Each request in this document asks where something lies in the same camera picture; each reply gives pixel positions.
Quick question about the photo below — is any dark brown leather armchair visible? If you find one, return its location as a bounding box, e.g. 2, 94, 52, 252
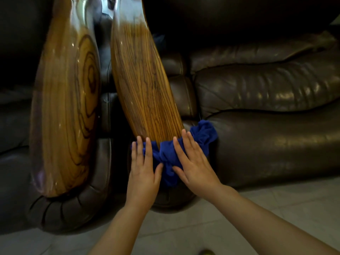
0, 0, 120, 234

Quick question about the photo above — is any person's left forearm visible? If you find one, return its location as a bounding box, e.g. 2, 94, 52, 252
88, 203, 152, 255

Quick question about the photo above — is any dark brown leather sofa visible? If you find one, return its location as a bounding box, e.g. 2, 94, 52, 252
127, 0, 340, 211

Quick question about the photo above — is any person's left hand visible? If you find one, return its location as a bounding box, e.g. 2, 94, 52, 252
125, 136, 164, 210

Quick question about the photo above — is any person's right hand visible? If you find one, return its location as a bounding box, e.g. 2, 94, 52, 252
172, 129, 223, 197

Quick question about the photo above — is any blue cleaning cloth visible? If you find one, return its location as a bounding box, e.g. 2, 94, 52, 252
131, 120, 218, 188

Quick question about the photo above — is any glossy wooden armrest straight grain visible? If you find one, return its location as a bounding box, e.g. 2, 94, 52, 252
110, 0, 184, 147

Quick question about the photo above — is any person's right forearm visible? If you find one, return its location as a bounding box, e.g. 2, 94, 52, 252
202, 184, 340, 255

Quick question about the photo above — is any glossy wooden armrest ring grain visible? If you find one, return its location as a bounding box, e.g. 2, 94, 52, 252
28, 0, 103, 198

